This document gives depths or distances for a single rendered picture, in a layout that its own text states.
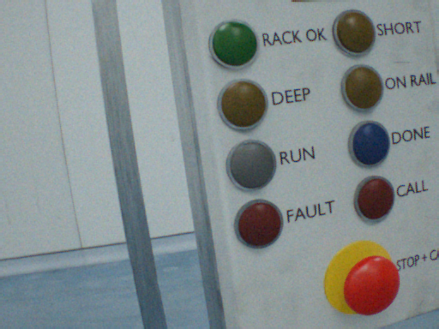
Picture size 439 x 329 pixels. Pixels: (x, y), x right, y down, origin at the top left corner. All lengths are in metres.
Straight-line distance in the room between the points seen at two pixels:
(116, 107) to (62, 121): 2.29
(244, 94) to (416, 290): 0.19
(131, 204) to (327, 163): 1.18
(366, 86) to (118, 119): 1.17
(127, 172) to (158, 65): 2.29
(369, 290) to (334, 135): 0.10
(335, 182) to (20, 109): 3.49
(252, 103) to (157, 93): 3.42
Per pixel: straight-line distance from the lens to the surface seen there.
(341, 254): 0.41
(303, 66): 0.39
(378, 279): 0.39
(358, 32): 0.40
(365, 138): 0.40
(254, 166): 0.37
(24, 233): 3.93
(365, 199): 0.40
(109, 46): 1.53
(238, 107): 0.37
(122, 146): 1.53
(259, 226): 0.38
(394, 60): 0.42
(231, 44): 0.37
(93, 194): 3.84
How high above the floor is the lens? 1.03
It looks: 8 degrees down
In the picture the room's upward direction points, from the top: 8 degrees counter-clockwise
